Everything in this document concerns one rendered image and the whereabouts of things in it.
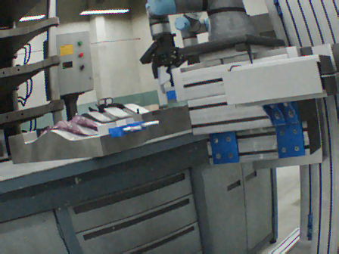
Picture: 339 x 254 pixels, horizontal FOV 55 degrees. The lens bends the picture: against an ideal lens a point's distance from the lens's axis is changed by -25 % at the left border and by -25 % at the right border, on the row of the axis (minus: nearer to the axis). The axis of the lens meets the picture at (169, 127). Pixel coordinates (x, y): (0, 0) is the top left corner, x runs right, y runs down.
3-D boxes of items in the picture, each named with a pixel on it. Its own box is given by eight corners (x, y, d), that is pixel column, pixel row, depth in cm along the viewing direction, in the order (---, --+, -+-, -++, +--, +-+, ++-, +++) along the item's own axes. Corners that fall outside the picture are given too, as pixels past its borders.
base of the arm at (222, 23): (269, 40, 102) (259, 10, 101) (241, 36, 91) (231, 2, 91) (231, 47, 113) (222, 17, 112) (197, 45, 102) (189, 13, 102)
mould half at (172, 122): (196, 127, 159) (189, 91, 158) (146, 140, 140) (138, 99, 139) (111, 137, 193) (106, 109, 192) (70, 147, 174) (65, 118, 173)
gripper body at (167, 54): (171, 63, 135) (164, 32, 134) (152, 69, 140) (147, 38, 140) (186, 63, 140) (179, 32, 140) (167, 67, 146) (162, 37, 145)
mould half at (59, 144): (147, 141, 135) (141, 106, 135) (103, 156, 112) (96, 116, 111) (48, 154, 157) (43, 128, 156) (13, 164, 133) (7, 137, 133)
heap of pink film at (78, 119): (108, 129, 137) (104, 106, 136) (79, 137, 121) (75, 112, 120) (58, 138, 148) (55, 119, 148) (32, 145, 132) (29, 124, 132)
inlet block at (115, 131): (147, 136, 118) (143, 116, 117) (138, 138, 113) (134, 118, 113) (109, 141, 123) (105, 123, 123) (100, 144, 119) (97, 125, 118)
